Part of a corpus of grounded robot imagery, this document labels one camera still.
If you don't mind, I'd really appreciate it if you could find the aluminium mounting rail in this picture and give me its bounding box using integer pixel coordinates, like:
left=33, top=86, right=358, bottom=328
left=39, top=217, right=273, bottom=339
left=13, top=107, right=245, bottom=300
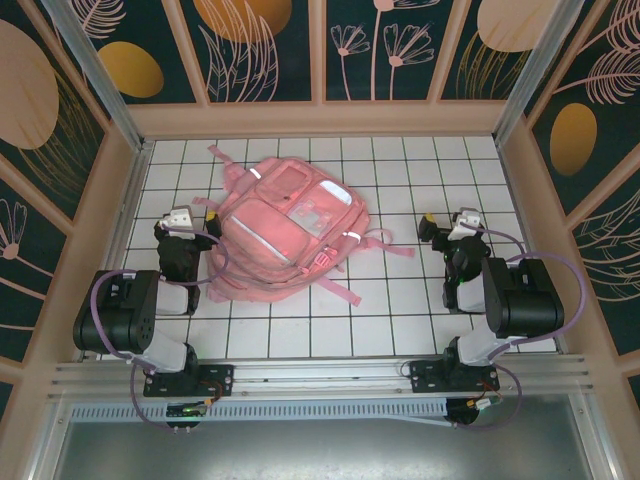
left=47, top=353, right=596, bottom=401

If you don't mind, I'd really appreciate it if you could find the aluminium side rail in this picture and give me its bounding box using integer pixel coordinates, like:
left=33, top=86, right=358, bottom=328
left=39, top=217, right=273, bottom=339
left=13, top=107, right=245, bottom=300
left=77, top=141, right=154, bottom=362

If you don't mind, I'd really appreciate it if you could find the pink backpack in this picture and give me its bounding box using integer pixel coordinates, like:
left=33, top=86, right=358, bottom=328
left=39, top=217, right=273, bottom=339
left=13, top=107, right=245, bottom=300
left=192, top=143, right=416, bottom=307

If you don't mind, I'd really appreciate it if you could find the grey slotted cable duct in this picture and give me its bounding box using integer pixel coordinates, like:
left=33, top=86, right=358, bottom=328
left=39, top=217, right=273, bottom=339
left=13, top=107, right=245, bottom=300
left=69, top=398, right=451, bottom=427

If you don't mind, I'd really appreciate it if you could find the aluminium frame post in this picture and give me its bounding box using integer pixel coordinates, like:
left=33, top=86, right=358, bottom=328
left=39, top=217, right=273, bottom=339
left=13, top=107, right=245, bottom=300
left=41, top=0, right=155, bottom=151
left=491, top=0, right=577, bottom=145

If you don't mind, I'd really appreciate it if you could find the purple cable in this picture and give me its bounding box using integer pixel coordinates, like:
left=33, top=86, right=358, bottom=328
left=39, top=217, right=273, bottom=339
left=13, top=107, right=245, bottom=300
left=452, top=227, right=587, bottom=431
left=91, top=230, right=231, bottom=432

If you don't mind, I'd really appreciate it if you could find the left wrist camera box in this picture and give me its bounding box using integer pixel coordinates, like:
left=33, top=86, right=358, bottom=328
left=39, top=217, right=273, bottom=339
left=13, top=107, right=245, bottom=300
left=164, top=205, right=195, bottom=236

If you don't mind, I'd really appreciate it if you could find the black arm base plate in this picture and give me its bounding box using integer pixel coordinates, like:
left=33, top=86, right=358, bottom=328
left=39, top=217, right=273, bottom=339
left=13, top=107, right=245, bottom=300
left=143, top=363, right=236, bottom=399
left=408, top=359, right=501, bottom=394

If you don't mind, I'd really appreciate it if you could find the grey metal sheet panel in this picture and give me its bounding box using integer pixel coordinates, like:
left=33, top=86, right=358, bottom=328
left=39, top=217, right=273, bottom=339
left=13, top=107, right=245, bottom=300
left=49, top=419, right=601, bottom=480

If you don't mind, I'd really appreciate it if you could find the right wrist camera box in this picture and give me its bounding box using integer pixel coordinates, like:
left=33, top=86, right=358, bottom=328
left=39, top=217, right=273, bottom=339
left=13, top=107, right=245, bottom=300
left=452, top=208, right=482, bottom=236

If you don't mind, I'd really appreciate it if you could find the small controller board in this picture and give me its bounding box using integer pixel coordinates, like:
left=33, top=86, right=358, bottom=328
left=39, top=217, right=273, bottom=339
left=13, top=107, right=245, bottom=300
left=447, top=397, right=504, bottom=427
left=164, top=401, right=209, bottom=419

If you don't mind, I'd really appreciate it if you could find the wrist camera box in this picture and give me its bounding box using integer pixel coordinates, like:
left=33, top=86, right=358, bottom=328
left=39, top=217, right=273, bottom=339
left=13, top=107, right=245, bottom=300
left=452, top=208, right=482, bottom=236
left=164, top=205, right=195, bottom=236

